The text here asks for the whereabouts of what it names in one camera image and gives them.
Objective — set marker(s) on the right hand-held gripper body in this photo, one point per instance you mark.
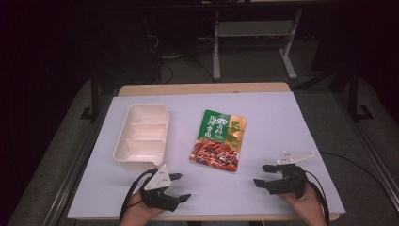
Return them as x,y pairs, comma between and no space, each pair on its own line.
290,175

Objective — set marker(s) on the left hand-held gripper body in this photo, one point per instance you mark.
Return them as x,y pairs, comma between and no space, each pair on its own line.
156,188

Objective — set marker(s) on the white compartment lunch box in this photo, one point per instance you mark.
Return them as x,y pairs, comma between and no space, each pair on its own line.
142,136

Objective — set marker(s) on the green food packet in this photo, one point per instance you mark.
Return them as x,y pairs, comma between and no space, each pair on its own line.
219,141

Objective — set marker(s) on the person's left hand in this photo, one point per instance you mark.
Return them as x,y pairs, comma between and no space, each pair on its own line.
139,209

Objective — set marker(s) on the person's right hand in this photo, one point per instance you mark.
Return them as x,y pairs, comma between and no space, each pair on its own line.
302,204

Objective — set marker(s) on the white table mat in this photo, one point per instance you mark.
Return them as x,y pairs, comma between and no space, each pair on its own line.
276,125

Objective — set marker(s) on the black metal stand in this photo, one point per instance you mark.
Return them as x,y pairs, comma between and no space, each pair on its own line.
356,100
92,100

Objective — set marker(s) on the white metal stand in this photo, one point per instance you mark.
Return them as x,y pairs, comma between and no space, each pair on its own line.
251,31

